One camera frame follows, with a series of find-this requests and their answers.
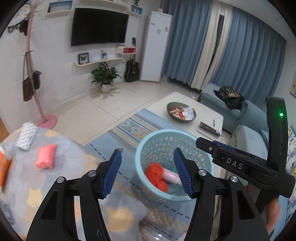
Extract pink wet wipes canister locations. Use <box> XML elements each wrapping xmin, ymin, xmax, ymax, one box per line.
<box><xmin>162</xmin><ymin>168</ymin><xmax>182</xmax><ymax>186</ymax></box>

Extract red plastic bag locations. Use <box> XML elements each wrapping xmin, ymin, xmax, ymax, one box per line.
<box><xmin>145</xmin><ymin>163</ymin><xmax>168</xmax><ymax>193</ymax></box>

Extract pink soft packet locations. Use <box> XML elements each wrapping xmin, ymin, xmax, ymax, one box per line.
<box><xmin>36</xmin><ymin>144</ymin><xmax>57</xmax><ymax>169</ymax></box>

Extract orange wipes canister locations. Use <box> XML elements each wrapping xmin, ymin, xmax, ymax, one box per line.
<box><xmin>0</xmin><ymin>146</ymin><xmax>11</xmax><ymax>191</ymax></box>

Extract person's right hand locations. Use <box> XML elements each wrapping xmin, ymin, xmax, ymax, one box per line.
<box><xmin>265</xmin><ymin>197</ymin><xmax>280</xmax><ymax>235</ymax></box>

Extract teal sofa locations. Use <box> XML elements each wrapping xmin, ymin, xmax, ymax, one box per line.
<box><xmin>199</xmin><ymin>82</ymin><xmax>296</xmax><ymax>241</ymax></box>

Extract white coffee table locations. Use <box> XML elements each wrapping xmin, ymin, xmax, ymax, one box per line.
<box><xmin>147</xmin><ymin>92</ymin><xmax>223</xmax><ymax>141</ymax></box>

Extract green bowl with items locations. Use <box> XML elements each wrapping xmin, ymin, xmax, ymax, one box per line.
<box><xmin>166</xmin><ymin>102</ymin><xmax>197</xmax><ymax>123</ymax></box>

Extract black gold bag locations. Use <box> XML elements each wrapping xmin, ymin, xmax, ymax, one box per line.
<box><xmin>214</xmin><ymin>85</ymin><xmax>245</xmax><ymax>110</ymax></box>

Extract light blue laundry basket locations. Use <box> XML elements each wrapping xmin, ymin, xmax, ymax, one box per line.
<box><xmin>133</xmin><ymin>128</ymin><xmax>215</xmax><ymax>202</ymax></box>

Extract patterned grey tablecloth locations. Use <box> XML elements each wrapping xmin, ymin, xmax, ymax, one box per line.
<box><xmin>1</xmin><ymin>128</ymin><xmax>147</xmax><ymax>240</ymax></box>

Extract pink coat stand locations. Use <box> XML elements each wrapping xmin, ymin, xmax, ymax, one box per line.
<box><xmin>21</xmin><ymin>0</ymin><xmax>58</xmax><ymax>129</ymax></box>

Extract blue white curtains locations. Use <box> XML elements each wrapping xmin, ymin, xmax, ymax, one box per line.
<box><xmin>162</xmin><ymin>1</ymin><xmax>286</xmax><ymax>105</ymax></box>

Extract black acoustic guitar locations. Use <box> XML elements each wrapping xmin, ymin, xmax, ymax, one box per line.
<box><xmin>124</xmin><ymin>37</ymin><xmax>141</xmax><ymax>82</ymax></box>

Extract potted green plant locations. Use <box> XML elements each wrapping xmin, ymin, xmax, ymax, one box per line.
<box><xmin>91</xmin><ymin>62</ymin><xmax>121</xmax><ymax>93</ymax></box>

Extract brown hanging handbag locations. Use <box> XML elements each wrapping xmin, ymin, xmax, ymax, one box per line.
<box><xmin>22</xmin><ymin>53</ymin><xmax>33</xmax><ymax>102</ymax></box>

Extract small figurine on shelf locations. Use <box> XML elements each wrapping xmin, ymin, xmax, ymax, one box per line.
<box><xmin>101</xmin><ymin>50</ymin><xmax>108</xmax><ymax>60</ymax></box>

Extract black hanging bag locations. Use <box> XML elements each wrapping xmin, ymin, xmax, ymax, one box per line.
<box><xmin>33</xmin><ymin>70</ymin><xmax>42</xmax><ymax>90</ymax></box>

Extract black hanging hat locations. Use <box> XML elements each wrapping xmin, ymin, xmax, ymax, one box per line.
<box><xmin>19</xmin><ymin>18</ymin><xmax>29</xmax><ymax>36</ymax></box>

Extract white red wall box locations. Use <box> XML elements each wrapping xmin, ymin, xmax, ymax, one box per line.
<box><xmin>116</xmin><ymin>46</ymin><xmax>137</xmax><ymax>55</ymax></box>

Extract butterfly picture frame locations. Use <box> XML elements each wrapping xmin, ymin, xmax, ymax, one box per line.
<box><xmin>78</xmin><ymin>53</ymin><xmax>89</xmax><ymax>65</ymax></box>

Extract white floating wall shelf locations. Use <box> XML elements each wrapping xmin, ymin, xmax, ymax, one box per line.
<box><xmin>73</xmin><ymin>57</ymin><xmax>124</xmax><ymax>67</ymax></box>

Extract small blue wall shelf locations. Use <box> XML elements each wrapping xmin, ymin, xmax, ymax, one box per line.
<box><xmin>131</xmin><ymin>4</ymin><xmax>142</xmax><ymax>15</ymax></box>

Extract black wall television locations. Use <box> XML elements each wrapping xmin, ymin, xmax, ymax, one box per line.
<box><xmin>71</xmin><ymin>8</ymin><xmax>129</xmax><ymax>47</ymax></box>

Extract curved upper wall shelf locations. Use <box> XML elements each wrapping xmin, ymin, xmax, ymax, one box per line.
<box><xmin>80</xmin><ymin>0</ymin><xmax>142</xmax><ymax>17</ymax></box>

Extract blue framed wall shelf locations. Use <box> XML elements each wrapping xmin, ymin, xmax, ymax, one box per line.
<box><xmin>46</xmin><ymin>0</ymin><xmax>74</xmax><ymax>16</ymax></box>

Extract panda wall clock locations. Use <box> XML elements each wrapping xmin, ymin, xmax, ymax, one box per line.
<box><xmin>7</xmin><ymin>4</ymin><xmax>30</xmax><ymax>33</ymax></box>

